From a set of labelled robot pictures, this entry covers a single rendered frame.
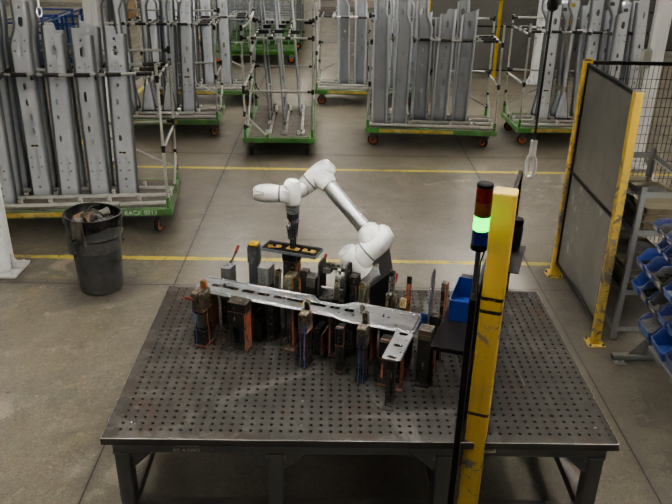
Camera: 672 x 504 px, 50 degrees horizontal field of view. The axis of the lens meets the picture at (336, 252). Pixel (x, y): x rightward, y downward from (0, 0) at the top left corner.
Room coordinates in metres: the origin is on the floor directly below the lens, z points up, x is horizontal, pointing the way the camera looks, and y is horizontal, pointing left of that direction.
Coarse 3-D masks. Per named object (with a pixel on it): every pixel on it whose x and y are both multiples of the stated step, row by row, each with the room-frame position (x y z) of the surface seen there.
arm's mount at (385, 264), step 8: (384, 256) 4.45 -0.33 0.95; (384, 264) 4.34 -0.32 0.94; (384, 272) 4.23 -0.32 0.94; (376, 280) 4.20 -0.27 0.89; (384, 280) 4.17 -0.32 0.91; (376, 288) 4.17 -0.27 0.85; (384, 288) 4.17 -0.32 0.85; (376, 296) 4.17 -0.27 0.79; (384, 296) 4.17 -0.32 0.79; (376, 304) 4.17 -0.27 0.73; (384, 304) 4.17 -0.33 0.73
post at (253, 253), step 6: (252, 246) 4.15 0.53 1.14; (258, 246) 4.15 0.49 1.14; (252, 252) 4.13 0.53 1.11; (258, 252) 4.15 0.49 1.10; (252, 258) 4.14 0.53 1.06; (258, 258) 4.15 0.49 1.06; (252, 264) 4.14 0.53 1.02; (258, 264) 4.16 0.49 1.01; (252, 270) 4.14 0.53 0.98; (252, 276) 4.14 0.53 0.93; (252, 282) 4.14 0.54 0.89; (258, 294) 4.14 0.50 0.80
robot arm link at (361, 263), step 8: (344, 248) 4.31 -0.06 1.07; (352, 248) 4.27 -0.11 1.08; (360, 248) 4.28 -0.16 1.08; (344, 256) 4.25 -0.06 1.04; (352, 256) 4.24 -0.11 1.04; (360, 256) 4.24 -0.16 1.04; (368, 256) 4.25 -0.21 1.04; (344, 264) 4.24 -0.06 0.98; (352, 264) 4.23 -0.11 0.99; (360, 264) 4.23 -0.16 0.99; (368, 264) 4.25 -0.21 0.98; (352, 272) 4.23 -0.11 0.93; (360, 272) 4.23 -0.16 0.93; (368, 272) 4.24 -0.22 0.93
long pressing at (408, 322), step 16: (224, 288) 3.84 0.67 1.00; (240, 288) 3.85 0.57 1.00; (256, 288) 3.85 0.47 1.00; (272, 288) 3.85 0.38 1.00; (272, 304) 3.67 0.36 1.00; (288, 304) 3.66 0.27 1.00; (336, 304) 3.67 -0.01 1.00; (352, 304) 3.68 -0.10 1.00; (368, 304) 3.67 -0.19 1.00; (352, 320) 3.49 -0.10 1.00; (384, 320) 3.50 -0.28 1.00; (400, 320) 3.50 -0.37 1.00; (416, 320) 3.51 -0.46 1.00
